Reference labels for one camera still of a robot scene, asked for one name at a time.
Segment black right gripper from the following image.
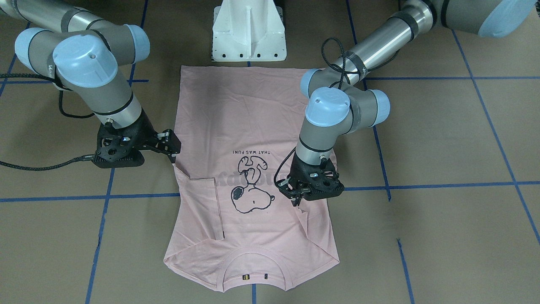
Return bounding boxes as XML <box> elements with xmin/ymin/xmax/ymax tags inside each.
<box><xmin>92</xmin><ymin>111</ymin><xmax>181</xmax><ymax>168</ymax></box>

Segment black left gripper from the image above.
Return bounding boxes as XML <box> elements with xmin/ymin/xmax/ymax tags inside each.
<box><xmin>275</xmin><ymin>153</ymin><xmax>345</xmax><ymax>206</ymax></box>

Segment pink Snoopy t-shirt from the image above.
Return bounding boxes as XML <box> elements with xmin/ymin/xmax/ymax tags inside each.
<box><xmin>164</xmin><ymin>66</ymin><xmax>339</xmax><ymax>292</ymax></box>

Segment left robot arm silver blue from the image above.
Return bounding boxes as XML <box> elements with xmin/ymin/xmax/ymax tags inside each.
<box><xmin>274</xmin><ymin>0</ymin><xmax>535</xmax><ymax>206</ymax></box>

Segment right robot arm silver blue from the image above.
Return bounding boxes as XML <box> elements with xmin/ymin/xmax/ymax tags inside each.
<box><xmin>1</xmin><ymin>0</ymin><xmax>181</xmax><ymax>171</ymax></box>

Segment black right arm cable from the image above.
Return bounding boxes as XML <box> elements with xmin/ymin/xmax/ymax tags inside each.
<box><xmin>0</xmin><ymin>73</ymin><xmax>100</xmax><ymax>171</ymax></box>

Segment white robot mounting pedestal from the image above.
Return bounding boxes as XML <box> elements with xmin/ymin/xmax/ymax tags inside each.
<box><xmin>211</xmin><ymin>0</ymin><xmax>287</xmax><ymax>62</ymax></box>

